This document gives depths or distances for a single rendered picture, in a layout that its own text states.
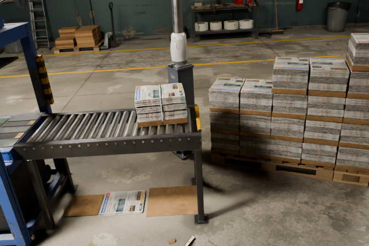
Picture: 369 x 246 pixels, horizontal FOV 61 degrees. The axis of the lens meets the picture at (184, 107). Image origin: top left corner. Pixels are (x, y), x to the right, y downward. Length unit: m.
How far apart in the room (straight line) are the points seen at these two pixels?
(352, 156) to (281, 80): 0.93
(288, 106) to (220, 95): 0.61
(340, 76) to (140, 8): 7.31
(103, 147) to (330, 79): 1.86
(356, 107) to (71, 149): 2.26
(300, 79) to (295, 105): 0.24
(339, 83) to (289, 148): 0.74
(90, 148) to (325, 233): 1.85
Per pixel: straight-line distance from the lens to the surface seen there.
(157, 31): 9.44
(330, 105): 2.89
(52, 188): 3.16
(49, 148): 2.44
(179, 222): 2.69
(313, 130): 2.99
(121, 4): 9.45
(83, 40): 8.73
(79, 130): 2.52
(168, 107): 2.31
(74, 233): 2.82
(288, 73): 2.78
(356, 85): 2.83
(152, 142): 2.24
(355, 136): 3.03
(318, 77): 2.79
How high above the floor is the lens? 1.88
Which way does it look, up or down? 24 degrees down
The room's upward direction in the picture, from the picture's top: 4 degrees counter-clockwise
